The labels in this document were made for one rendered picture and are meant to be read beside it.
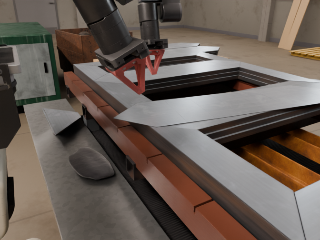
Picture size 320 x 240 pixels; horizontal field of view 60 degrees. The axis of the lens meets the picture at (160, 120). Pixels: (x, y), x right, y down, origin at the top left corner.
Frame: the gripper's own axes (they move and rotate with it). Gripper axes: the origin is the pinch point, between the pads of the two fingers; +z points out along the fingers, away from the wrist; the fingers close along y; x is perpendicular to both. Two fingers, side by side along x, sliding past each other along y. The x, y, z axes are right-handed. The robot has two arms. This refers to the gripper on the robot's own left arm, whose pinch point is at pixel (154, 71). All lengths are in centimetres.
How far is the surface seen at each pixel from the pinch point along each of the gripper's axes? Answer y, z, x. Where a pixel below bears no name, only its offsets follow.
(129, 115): -9.6, 10.5, 13.1
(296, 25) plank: 383, -64, -584
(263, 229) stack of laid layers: -52, 23, 11
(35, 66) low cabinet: 242, -13, 16
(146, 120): -14.3, 11.6, 10.6
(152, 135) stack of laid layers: -18.1, 14.8, 11.1
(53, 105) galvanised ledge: 64, 12, 24
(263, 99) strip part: -16.8, 11.6, -28.2
